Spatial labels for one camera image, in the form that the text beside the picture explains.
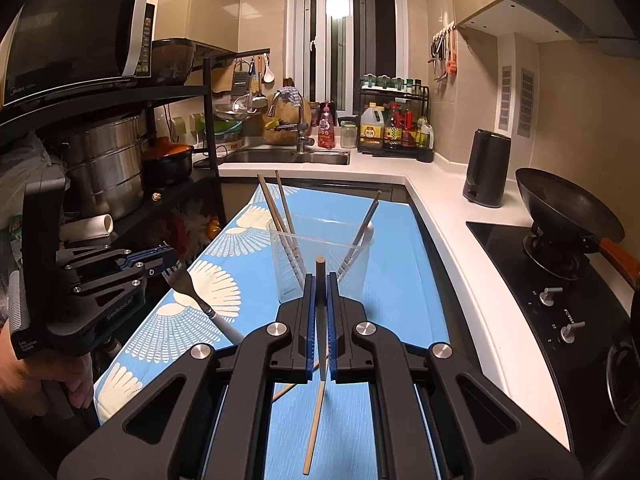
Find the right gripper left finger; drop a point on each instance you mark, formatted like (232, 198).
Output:
(207, 415)

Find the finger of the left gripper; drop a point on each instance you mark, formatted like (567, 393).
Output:
(163, 252)
(155, 264)

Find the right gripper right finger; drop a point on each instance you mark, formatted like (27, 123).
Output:
(435, 416)

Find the metal fork grey handle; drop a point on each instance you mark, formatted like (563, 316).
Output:
(179, 279)

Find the thin wooden chopstick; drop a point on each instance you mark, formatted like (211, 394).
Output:
(359, 235)

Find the white ceramic spoon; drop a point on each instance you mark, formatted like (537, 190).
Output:
(352, 257)

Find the kitchen faucet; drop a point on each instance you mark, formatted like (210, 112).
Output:
(287, 120)

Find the hanging utensils on hooks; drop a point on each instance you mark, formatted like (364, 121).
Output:
(444, 53)

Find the person's left hand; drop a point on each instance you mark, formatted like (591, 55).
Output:
(21, 380)

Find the white paper roll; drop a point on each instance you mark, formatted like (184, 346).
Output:
(87, 229)

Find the red lidded black pot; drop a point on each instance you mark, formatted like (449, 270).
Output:
(165, 163)

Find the blue patterned table cloth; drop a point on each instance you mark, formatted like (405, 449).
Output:
(320, 430)

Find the steel stock pot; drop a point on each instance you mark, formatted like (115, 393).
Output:
(104, 166)

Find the steel sink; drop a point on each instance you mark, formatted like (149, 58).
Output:
(285, 156)

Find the black gas stove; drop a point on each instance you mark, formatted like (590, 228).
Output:
(575, 324)

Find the black storage shelf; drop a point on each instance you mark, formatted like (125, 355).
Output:
(121, 96)

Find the brown bowl on shelf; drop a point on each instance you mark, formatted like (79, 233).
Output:
(172, 60)

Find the pink dish soap bottle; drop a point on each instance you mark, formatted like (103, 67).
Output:
(326, 138)

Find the microwave oven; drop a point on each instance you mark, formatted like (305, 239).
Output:
(61, 43)

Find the yellow oil bottle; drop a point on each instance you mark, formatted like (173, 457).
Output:
(372, 124)

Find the black electric kettle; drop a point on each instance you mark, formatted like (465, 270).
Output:
(485, 178)

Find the black spice rack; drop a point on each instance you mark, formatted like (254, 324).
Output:
(407, 131)

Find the black wok red handle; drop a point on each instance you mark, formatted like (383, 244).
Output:
(577, 218)

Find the window frame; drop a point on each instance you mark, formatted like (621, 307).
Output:
(331, 44)

